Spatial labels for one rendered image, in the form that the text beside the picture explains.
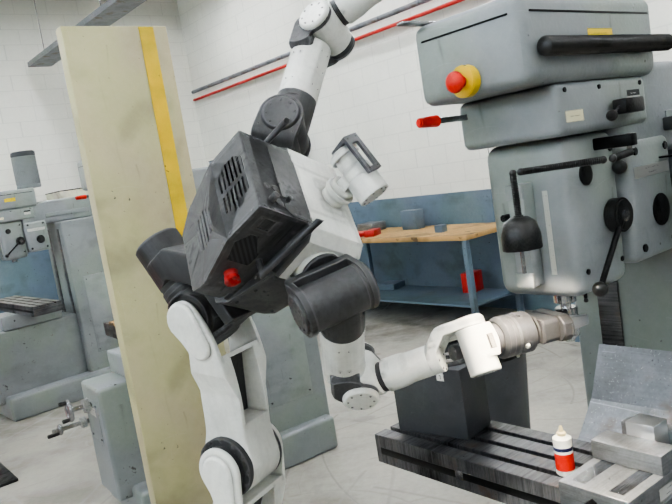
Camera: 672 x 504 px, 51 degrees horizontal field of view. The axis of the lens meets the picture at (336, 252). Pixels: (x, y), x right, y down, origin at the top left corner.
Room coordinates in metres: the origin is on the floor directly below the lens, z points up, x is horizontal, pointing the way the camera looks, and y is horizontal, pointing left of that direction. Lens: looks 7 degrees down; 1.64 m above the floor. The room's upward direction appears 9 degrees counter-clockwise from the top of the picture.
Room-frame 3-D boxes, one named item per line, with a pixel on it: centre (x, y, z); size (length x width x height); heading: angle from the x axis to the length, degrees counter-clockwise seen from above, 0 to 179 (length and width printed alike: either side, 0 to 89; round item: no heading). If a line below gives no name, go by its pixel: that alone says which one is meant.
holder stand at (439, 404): (1.83, -0.22, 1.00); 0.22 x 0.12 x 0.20; 48
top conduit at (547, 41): (1.38, -0.59, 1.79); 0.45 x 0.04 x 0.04; 128
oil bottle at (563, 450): (1.46, -0.42, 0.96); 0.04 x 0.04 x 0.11
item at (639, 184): (1.59, -0.62, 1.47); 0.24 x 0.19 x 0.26; 38
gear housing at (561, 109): (1.50, -0.50, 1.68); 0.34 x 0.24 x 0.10; 128
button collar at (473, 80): (1.33, -0.29, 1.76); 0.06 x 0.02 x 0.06; 38
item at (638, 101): (1.41, -0.61, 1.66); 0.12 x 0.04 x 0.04; 128
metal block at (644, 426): (1.36, -0.56, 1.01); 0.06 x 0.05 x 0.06; 36
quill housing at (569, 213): (1.48, -0.47, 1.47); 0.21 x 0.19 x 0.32; 38
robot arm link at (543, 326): (1.44, -0.38, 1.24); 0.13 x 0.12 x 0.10; 20
